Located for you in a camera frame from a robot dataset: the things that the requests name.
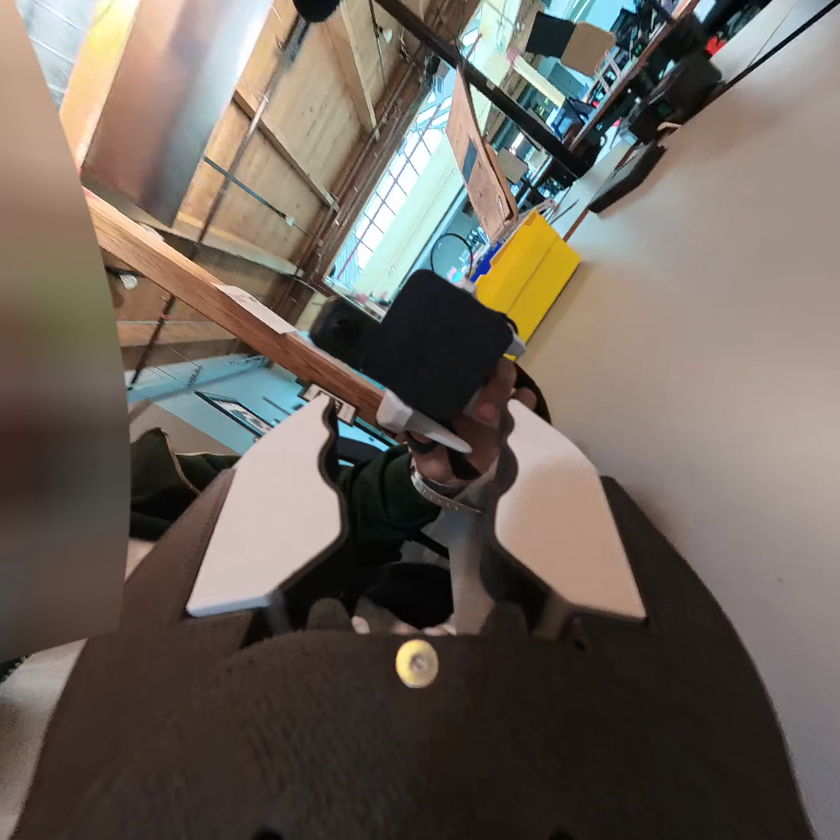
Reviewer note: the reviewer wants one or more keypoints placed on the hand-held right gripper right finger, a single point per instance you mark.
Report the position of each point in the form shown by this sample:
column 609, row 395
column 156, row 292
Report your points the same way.
column 564, row 525

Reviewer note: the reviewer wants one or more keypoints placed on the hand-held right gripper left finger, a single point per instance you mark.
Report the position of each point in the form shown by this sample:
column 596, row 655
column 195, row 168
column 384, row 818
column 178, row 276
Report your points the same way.
column 262, row 512

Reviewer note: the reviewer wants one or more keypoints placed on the person's left forearm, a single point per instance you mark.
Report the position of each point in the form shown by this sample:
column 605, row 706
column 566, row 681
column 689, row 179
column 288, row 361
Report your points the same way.
column 380, row 499

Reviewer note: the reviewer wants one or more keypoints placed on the person's left hand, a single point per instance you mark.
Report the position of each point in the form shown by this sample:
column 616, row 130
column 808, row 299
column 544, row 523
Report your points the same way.
column 489, row 410

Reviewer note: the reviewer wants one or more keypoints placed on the person's green jacket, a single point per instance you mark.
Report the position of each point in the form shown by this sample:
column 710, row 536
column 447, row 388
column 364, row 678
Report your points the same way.
column 177, row 485

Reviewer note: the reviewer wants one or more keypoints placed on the yellow plastic bin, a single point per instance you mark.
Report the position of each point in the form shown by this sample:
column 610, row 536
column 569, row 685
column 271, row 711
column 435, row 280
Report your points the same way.
column 531, row 275

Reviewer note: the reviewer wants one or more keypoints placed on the brown board on stand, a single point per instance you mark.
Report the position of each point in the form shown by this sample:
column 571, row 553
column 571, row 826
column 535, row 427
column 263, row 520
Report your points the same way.
column 479, row 164

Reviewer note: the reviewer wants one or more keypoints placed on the white notice sheet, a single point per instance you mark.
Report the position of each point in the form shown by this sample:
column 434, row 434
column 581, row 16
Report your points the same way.
column 256, row 308

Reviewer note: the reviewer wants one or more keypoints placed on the flat black box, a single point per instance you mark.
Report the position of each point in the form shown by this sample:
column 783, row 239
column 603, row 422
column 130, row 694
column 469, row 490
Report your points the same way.
column 623, row 180

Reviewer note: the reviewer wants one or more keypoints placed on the black metal pole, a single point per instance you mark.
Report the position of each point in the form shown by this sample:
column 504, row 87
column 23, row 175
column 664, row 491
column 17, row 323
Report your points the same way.
column 472, row 77

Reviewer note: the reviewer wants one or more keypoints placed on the wooden post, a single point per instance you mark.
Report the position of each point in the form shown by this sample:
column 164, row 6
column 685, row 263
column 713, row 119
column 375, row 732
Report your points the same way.
column 197, row 282

